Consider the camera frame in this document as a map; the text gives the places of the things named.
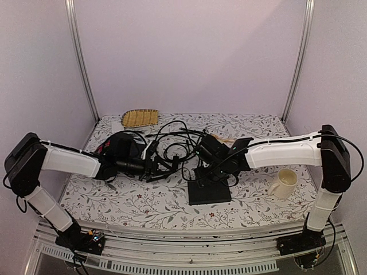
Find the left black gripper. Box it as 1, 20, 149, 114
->
117, 155, 175, 183

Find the black network switch box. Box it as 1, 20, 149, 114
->
188, 179, 232, 205

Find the black cable tangle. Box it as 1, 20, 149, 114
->
126, 120, 230, 184

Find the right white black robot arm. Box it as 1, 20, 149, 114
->
194, 124, 359, 256

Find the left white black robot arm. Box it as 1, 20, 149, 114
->
4, 131, 179, 255

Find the white floral table mat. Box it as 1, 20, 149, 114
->
60, 113, 317, 231

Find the woven bamboo tray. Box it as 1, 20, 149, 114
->
121, 109, 159, 128

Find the white card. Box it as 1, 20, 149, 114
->
111, 121, 124, 133

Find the cream ceramic mug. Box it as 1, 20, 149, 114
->
268, 168, 298, 199

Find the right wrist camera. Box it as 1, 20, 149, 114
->
196, 135, 227, 164

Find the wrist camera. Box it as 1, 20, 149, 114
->
104, 133, 140, 162
196, 135, 227, 164

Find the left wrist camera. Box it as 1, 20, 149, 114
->
104, 133, 140, 162

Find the red and blue wire bundle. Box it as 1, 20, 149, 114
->
96, 139, 114, 155

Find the aluminium front rail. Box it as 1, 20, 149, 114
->
24, 220, 359, 275

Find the right aluminium frame post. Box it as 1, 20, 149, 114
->
281, 0, 315, 124

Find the aluminium frame post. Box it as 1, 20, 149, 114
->
65, 0, 100, 123
281, 0, 315, 124

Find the left aluminium frame post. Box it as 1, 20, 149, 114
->
65, 0, 100, 123

